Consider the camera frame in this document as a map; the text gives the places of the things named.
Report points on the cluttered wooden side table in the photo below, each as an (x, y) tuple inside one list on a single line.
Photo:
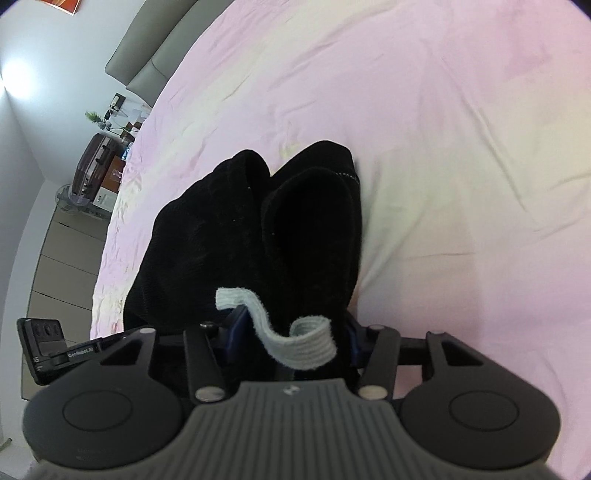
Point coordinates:
[(115, 180)]

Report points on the grey padded headboard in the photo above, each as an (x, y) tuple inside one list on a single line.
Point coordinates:
[(152, 55)]

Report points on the brown suitcase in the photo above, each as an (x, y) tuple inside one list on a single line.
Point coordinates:
[(94, 166)]

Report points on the black pants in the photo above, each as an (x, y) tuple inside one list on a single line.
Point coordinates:
[(240, 230)]

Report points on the small green plant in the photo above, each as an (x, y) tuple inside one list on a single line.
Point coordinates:
[(94, 117)]

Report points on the beige low cabinet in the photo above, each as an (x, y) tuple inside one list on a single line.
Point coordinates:
[(64, 258)]

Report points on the orange wall poster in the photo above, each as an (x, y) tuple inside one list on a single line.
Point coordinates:
[(60, 5)]

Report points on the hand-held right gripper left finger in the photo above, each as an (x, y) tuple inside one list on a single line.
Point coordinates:
[(236, 332)]

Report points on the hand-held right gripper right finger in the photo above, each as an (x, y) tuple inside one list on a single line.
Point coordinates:
[(353, 337)]

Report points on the pink floral bed sheet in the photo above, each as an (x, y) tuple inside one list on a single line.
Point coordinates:
[(438, 138)]

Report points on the standing fan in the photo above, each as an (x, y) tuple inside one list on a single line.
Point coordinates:
[(64, 198)]

